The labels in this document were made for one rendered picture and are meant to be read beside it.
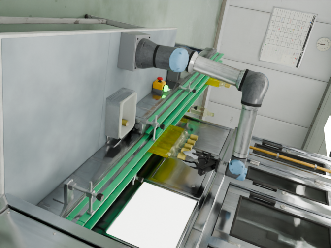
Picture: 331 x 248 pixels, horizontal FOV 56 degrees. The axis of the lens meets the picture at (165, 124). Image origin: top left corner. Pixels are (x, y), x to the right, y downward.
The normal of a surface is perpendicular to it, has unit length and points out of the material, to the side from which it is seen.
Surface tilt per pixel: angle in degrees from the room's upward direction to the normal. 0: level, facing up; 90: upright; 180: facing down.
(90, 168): 90
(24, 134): 0
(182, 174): 90
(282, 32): 90
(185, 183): 90
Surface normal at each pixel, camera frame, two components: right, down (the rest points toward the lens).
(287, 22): -0.37, 0.42
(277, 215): 0.12, -0.86
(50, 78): 0.92, 0.29
